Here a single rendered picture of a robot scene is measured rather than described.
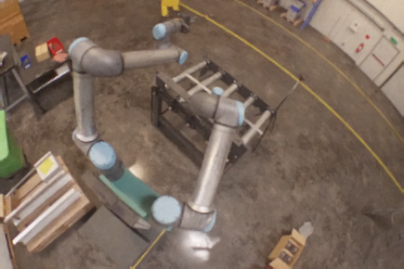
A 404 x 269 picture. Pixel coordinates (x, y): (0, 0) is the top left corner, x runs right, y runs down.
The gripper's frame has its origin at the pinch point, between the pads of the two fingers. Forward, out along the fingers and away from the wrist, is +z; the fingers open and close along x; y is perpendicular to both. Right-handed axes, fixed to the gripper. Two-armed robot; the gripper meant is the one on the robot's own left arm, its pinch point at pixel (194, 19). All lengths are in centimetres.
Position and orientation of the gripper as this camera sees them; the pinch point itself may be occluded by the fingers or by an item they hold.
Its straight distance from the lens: 140.5
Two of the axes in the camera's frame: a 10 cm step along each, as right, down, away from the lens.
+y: -7.3, -6.4, 2.5
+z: 6.5, -5.4, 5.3
